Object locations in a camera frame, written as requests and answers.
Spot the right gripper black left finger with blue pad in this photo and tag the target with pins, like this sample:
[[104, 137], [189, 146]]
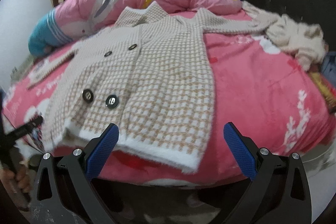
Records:
[[63, 192]]

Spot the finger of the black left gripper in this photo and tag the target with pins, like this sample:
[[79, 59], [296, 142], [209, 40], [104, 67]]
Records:
[[27, 128]]

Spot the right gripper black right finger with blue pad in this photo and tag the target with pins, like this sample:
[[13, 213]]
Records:
[[278, 191]]

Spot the beige white houndstooth coat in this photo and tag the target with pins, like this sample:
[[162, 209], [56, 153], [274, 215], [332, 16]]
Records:
[[149, 74]]

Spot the person's left hand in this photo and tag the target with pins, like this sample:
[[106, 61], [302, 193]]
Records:
[[21, 179]]

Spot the grey green patterned cloth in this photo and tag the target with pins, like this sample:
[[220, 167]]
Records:
[[20, 72]]

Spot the pink floral bed sheet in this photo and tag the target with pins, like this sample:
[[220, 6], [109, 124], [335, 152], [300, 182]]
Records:
[[264, 92]]

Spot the blue grey garment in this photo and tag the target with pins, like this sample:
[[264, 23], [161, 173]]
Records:
[[328, 67]]

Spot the cream fuzzy garment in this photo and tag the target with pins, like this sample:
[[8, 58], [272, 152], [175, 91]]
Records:
[[304, 41]]

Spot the pink cartoon print quilt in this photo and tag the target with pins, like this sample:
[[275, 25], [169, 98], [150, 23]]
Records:
[[74, 19]]

